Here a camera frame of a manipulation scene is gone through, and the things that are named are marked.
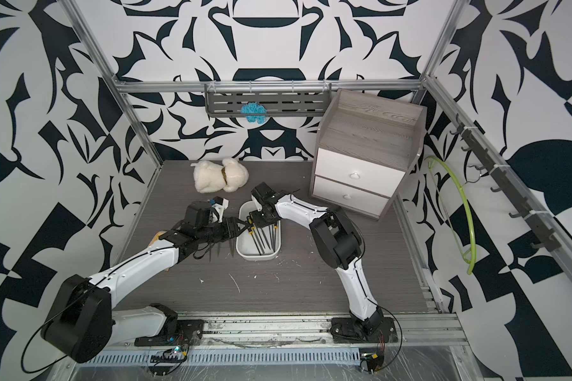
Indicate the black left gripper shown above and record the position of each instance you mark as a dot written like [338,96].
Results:
[232,227]

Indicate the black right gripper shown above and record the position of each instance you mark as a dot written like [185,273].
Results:
[257,221]

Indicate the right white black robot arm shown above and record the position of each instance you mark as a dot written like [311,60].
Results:
[340,245]

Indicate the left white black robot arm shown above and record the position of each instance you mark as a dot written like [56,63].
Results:
[82,320]

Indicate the white plastic storage box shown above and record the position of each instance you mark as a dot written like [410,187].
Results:
[247,250]

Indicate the files bundle in box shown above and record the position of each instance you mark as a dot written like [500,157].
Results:
[263,239]

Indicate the white plush toy animal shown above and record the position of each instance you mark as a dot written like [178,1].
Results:
[228,176]

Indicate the teal crumpled cloth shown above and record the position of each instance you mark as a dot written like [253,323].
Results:
[254,112]

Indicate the yellow sponge pad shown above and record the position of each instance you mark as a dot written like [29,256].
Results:
[156,237]

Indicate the grey white drawer cabinet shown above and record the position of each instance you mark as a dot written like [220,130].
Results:
[366,146]

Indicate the green hoop tube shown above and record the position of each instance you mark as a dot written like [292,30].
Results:
[461,225]

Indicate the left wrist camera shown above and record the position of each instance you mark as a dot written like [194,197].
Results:
[219,207]

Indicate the grey wall shelf rack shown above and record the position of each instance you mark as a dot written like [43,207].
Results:
[285,100]

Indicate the grey wall hook rail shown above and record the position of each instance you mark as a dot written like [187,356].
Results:
[507,183]

